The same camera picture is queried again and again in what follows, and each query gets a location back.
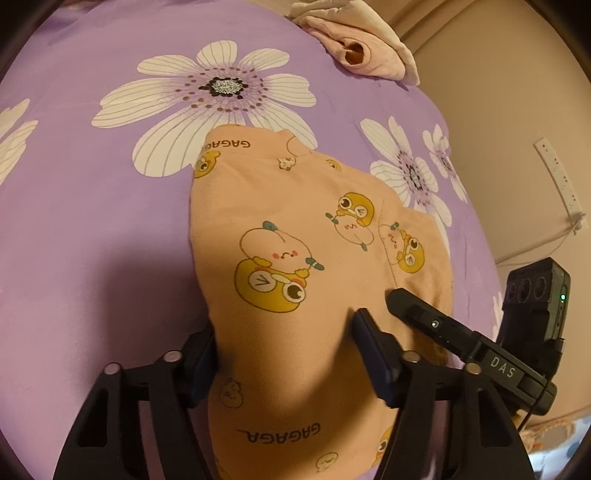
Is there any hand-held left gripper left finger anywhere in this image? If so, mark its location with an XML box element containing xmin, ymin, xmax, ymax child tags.
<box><xmin>52</xmin><ymin>323</ymin><xmax>219</xmax><ymax>480</ymax></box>

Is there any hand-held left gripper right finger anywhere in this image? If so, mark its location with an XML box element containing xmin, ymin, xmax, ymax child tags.
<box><xmin>353</xmin><ymin>308</ymin><xmax>536</xmax><ymax>480</ymax></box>

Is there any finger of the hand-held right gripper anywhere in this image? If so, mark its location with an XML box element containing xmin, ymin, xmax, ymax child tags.
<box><xmin>385</xmin><ymin>288</ymin><xmax>481</xmax><ymax>365</ymax></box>

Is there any orange cartoon print garment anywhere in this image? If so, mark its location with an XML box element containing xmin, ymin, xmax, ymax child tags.
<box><xmin>188</xmin><ymin>124</ymin><xmax>455</xmax><ymax>480</ymax></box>

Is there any patterned orange cloth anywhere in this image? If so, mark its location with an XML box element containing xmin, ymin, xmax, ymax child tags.
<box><xmin>522</xmin><ymin>418</ymin><xmax>585</xmax><ymax>462</ymax></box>

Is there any white power strip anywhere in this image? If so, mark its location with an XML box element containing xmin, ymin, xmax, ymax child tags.
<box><xmin>534</xmin><ymin>137</ymin><xmax>585</xmax><ymax>227</ymax></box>

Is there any purple floral bedsheet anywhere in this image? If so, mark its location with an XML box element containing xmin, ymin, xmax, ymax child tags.
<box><xmin>0</xmin><ymin>0</ymin><xmax>506</xmax><ymax>480</ymax></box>

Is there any pink folded cloth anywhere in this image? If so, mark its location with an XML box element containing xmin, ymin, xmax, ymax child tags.
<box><xmin>309</xmin><ymin>16</ymin><xmax>407</xmax><ymax>81</ymax></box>

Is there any beige folded cloth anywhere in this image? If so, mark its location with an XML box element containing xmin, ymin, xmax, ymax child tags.
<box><xmin>286</xmin><ymin>0</ymin><xmax>421</xmax><ymax>86</ymax></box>

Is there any white power cable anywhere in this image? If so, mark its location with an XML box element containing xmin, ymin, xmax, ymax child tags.
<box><xmin>496</xmin><ymin>222</ymin><xmax>583</xmax><ymax>266</ymax></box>

